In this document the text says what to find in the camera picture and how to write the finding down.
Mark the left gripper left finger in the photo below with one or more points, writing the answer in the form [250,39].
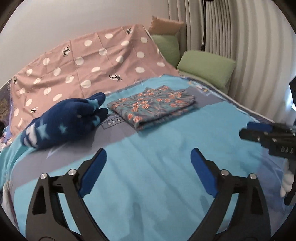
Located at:
[45,218]

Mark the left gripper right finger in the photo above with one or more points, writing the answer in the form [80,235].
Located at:
[239,209]

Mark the floral teal garment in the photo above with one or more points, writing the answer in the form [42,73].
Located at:
[153,106]

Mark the right white gloved hand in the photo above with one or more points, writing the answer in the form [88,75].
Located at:
[288,177]

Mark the green pillow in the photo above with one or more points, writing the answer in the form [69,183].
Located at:
[215,69]
[168,46]

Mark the navy star fleece garment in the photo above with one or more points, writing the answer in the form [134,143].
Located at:
[68,120]

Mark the beige curtain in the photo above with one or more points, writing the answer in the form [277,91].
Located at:
[258,37]

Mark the blue grey bed blanket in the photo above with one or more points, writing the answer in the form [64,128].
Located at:
[148,189]

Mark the black floor lamp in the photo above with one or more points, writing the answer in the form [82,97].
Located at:
[204,8]

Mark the purple patterned pillow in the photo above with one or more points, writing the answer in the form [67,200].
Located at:
[5,104]

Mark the tan pillow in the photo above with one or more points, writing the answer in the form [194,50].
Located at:
[162,26]

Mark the pink polka dot sheet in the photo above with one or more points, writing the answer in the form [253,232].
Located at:
[103,61]

